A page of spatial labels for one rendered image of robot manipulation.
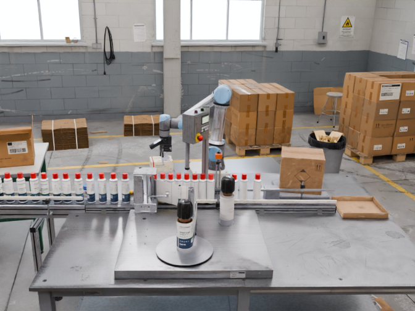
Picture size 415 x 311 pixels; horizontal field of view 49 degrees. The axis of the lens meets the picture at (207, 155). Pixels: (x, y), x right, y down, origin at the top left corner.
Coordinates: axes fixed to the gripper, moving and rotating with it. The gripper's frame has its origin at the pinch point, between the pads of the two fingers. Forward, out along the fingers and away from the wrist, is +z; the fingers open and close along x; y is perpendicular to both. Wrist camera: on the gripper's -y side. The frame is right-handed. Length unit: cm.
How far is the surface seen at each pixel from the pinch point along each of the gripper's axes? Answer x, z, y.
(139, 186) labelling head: -56, -5, -20
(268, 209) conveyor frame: -61, 14, 63
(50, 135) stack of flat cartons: 336, 80, -116
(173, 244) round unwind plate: -99, 12, -5
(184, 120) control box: -43, -43, 9
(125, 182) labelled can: -42, -2, -29
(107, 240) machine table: -78, 19, -41
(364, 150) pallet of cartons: 214, 74, 308
